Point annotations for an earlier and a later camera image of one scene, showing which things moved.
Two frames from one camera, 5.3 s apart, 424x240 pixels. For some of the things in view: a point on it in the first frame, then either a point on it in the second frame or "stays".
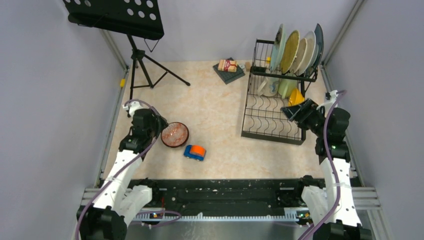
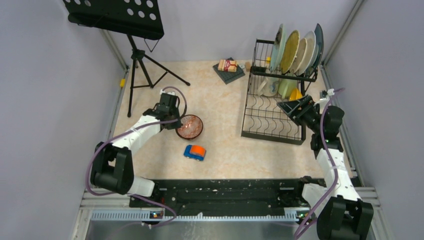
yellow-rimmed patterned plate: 289,51 stays
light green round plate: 278,48 stays
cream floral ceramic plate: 300,55 stays
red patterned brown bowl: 175,134 to 192,127
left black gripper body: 158,124 to 175,113
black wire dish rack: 269,91 stays
